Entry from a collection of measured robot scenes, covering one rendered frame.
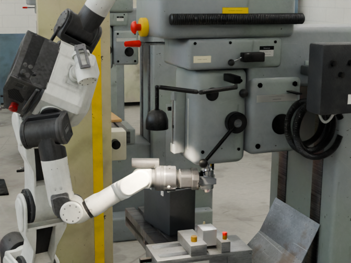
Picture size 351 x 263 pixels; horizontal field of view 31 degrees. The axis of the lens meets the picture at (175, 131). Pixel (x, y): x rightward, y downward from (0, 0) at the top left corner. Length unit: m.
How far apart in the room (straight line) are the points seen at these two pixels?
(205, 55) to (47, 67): 0.57
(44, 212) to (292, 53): 1.18
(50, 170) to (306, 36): 0.96
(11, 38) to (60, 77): 8.80
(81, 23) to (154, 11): 0.46
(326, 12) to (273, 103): 7.10
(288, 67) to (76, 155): 2.00
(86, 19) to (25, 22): 8.70
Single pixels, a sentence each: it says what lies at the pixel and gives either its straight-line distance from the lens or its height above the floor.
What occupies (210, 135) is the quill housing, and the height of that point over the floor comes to 1.41.
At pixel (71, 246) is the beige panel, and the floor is 0.32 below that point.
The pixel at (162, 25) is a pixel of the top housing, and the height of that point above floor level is 1.77.
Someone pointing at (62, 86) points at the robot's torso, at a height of 1.55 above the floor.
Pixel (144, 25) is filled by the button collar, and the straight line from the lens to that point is 2.00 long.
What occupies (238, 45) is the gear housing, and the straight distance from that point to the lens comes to 2.02.
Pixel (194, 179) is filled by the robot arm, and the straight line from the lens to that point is 2.13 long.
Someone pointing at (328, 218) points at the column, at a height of 1.11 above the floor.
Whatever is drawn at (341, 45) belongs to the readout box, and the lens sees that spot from 1.91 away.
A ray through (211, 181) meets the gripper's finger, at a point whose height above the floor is 1.23.
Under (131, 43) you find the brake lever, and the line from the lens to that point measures 2.11.
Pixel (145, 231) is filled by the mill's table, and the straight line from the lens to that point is 2.58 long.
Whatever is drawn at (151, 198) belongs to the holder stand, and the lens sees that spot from 2.61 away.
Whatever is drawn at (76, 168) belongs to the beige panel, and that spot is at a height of 0.82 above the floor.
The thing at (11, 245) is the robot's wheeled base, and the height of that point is 0.74.
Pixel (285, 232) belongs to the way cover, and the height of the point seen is 0.99.
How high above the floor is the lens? 1.86
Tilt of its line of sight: 12 degrees down
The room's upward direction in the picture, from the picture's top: straight up
